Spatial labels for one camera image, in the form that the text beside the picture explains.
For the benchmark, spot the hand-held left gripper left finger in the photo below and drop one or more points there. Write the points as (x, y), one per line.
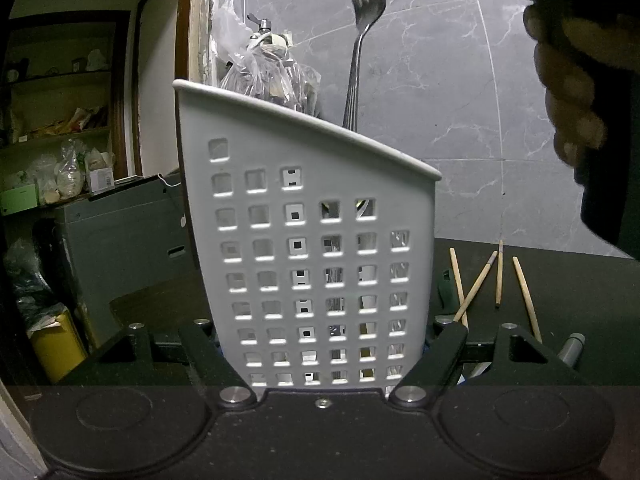
(210, 350)

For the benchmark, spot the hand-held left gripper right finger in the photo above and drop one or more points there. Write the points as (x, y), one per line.
(450, 345)

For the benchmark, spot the banded wooden chopstick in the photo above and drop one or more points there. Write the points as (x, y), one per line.
(499, 275)
(476, 285)

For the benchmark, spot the steel fork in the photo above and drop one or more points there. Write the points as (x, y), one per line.
(356, 75)

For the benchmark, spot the white perforated utensil basket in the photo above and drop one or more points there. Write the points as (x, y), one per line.
(300, 150)

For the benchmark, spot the person's right hand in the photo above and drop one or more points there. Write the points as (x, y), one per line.
(570, 100)

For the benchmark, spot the grey cabinet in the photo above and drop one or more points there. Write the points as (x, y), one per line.
(125, 240)

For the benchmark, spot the yellow jerry can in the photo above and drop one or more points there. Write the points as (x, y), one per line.
(57, 345)

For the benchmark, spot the large plastic bag dried goods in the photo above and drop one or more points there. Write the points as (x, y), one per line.
(280, 80)

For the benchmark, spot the clear empty plastic bag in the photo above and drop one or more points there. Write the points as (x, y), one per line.
(230, 20)

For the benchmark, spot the black plastic bag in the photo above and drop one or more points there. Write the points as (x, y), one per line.
(25, 280)

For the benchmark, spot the small white box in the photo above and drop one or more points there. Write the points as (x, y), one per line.
(100, 180)

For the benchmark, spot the clear bags of food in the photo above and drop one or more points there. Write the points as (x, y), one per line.
(62, 175)

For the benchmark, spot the green box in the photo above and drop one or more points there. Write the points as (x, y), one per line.
(17, 200)

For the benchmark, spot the wooden shelf unit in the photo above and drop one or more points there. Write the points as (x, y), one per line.
(120, 110)

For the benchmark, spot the row of snack packets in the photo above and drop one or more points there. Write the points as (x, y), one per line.
(75, 117)

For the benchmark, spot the white figurine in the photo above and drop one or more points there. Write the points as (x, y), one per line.
(96, 60)

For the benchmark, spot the white cup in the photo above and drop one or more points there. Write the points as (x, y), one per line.
(12, 75)

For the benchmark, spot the wall faucet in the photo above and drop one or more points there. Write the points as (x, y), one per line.
(267, 35)

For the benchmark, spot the wooden door frame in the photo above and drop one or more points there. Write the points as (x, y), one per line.
(197, 20)

